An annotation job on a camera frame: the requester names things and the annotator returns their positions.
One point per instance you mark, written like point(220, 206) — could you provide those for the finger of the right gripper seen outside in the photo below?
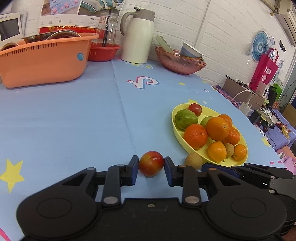
point(228, 170)

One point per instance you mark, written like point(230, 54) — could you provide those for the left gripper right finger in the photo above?
point(185, 177)

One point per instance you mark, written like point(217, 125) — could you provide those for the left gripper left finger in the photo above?
point(118, 176)

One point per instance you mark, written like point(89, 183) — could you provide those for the brown longan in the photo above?
point(194, 160)
point(229, 150)

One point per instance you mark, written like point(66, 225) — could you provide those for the small front tangerine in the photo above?
point(240, 152)

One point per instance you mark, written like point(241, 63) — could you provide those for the yellow orange kumquat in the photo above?
point(217, 151)

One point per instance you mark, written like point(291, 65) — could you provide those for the orange tangerine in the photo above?
point(227, 119)
point(196, 136)
point(233, 137)

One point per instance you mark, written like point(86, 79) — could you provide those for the red plum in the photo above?
point(151, 163)
point(195, 108)

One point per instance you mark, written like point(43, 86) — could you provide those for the large orange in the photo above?
point(217, 128)

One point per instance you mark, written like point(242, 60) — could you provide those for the orange tangerine back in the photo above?
point(227, 119)

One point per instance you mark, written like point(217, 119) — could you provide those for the green mango front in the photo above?
point(205, 120)

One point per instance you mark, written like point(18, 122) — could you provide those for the green mango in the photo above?
point(205, 120)
point(185, 118)

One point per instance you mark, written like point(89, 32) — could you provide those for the green mango top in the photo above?
point(185, 118)

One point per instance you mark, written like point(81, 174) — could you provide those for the black power adapter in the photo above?
point(256, 117)

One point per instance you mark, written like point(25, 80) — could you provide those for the white charger plug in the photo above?
point(245, 109)

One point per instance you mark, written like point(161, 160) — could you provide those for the blue patterned tablecloth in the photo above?
point(114, 111)

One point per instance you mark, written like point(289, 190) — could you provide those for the cardboard box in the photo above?
point(240, 92)

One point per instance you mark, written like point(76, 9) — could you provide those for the pink gift bag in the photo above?
point(266, 69)

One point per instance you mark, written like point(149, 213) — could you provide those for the pink glass bowl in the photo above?
point(179, 64)

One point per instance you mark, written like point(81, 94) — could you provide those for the red plastic colander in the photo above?
point(98, 53)

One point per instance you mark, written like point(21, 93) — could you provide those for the blue white ceramic bowl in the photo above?
point(189, 51)

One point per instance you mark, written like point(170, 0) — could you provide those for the green white dish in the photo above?
point(164, 44)

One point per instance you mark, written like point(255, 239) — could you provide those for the white thermos jug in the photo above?
point(138, 29)

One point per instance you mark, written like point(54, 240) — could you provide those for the orange plastic basket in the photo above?
point(44, 62)

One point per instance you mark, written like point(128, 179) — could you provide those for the glass jar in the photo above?
point(107, 29)

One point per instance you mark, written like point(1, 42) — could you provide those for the white appliance with screen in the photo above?
point(12, 27)

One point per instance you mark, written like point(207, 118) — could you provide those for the blue round wall fan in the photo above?
point(262, 42)

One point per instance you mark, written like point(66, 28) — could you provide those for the bedding wall poster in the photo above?
point(81, 16)

